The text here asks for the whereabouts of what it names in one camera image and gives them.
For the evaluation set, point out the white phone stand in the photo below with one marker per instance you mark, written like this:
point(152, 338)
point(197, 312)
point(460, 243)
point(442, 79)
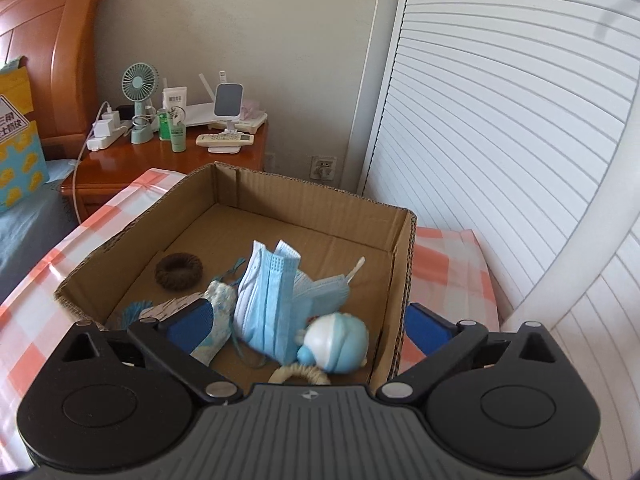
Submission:
point(227, 100)

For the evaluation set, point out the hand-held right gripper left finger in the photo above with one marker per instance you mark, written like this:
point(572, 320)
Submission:
point(192, 325)

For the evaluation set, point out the white remote control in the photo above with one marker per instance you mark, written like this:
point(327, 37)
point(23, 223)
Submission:
point(225, 139)

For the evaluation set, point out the green tube bottle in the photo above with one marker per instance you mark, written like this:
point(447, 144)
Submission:
point(178, 137)

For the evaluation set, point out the yellow and blue box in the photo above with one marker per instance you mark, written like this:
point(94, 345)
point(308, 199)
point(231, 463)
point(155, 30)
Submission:
point(20, 160)

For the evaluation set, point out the clear printed packet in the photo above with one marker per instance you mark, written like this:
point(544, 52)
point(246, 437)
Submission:
point(165, 307)

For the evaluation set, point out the blue face mask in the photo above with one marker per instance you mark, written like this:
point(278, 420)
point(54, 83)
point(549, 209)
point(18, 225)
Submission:
point(270, 310)

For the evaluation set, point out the white charger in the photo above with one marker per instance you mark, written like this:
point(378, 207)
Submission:
point(107, 125)

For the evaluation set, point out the wooden headboard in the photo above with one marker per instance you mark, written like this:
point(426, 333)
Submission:
point(65, 60)

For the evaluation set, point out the grey-blue bed sheet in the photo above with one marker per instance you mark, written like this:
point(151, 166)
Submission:
point(30, 230)

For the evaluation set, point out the blue sachet with tassel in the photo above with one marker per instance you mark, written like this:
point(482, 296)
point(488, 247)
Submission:
point(220, 295)

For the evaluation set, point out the white louvred wardrobe door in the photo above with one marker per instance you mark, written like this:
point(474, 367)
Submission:
point(600, 360)
point(475, 135)

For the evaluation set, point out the blue and white plush ball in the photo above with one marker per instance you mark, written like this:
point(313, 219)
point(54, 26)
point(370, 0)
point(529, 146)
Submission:
point(340, 340)

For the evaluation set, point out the brown scrunchie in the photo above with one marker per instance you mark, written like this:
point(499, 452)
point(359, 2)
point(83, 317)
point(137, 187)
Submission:
point(162, 272)

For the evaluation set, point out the cream scrunchie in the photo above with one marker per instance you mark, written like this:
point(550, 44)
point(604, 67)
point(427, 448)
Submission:
point(310, 372)

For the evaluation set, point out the white tube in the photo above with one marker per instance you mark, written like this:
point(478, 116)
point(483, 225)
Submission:
point(175, 100)

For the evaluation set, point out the green small box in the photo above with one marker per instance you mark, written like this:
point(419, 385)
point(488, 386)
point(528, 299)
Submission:
point(163, 125)

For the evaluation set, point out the white power strip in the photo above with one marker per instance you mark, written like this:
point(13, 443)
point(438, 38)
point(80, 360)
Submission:
point(105, 141)

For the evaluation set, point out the black charger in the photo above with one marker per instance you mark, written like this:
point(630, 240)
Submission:
point(124, 111)

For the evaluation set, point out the white wall socket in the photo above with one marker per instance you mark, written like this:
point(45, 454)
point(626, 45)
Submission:
point(323, 167)

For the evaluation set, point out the green desk fan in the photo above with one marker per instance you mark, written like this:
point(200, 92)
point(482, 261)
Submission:
point(140, 80)

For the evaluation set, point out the cardboard box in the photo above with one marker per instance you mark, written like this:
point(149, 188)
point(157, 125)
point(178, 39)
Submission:
point(300, 225)

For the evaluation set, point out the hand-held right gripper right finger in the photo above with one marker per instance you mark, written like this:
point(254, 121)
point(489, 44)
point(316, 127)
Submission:
point(425, 330)

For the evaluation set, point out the white router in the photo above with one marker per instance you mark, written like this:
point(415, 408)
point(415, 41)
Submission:
point(250, 120)

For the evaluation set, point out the wooden bedside table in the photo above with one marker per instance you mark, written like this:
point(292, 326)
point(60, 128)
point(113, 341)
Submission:
point(125, 165)

